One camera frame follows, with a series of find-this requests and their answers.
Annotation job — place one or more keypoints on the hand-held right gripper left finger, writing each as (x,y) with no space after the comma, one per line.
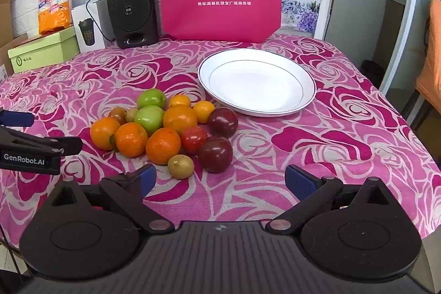
(149,177)

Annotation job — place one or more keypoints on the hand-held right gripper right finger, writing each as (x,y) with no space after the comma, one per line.
(299,182)

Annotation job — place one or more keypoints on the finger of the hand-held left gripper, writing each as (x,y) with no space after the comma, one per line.
(17,118)
(41,144)

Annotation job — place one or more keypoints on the tangerine with green leaf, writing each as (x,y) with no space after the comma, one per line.
(131,139)

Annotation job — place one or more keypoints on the green apple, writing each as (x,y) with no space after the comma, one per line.
(149,119)
(152,98)

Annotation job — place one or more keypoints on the red tomato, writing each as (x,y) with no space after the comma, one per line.
(193,139)

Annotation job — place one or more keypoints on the red-green tomato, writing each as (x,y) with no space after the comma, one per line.
(117,114)

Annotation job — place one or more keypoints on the dark purple plum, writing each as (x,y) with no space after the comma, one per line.
(215,155)
(223,121)

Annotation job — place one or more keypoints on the white plate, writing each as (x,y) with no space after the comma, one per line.
(256,84)

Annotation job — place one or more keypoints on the small brown fruit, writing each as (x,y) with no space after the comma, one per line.
(180,166)
(132,115)

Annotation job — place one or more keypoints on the pink floral tablecloth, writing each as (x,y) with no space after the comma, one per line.
(310,149)

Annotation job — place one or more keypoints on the large orange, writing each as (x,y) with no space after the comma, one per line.
(180,117)

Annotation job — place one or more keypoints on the green box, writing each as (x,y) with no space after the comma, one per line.
(44,51)

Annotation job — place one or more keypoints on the small orange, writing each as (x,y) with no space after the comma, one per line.
(203,111)
(180,100)

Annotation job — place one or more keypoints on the cardboard box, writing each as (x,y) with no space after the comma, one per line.
(5,15)

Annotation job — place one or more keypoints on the white box with cup print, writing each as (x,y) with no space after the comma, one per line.
(79,13)

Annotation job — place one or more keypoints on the dark bin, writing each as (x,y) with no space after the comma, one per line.
(373,72)

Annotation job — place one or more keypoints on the black speaker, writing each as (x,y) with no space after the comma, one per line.
(132,8)

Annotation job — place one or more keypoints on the white door frame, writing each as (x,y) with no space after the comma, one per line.
(406,22)

